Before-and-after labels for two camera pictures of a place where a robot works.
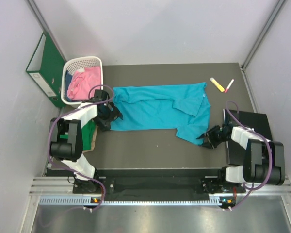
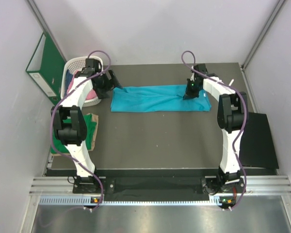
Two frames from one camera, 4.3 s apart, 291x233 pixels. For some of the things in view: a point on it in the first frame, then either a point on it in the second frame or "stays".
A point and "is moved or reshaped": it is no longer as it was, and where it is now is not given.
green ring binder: [46, 68] stays
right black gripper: [211, 143] to [188, 94]
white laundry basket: [75, 64] stays
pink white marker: [229, 85] stays
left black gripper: [102, 123] to [112, 83]
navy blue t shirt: [68, 77] stays
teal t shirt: [184, 107] is moved or reshaped
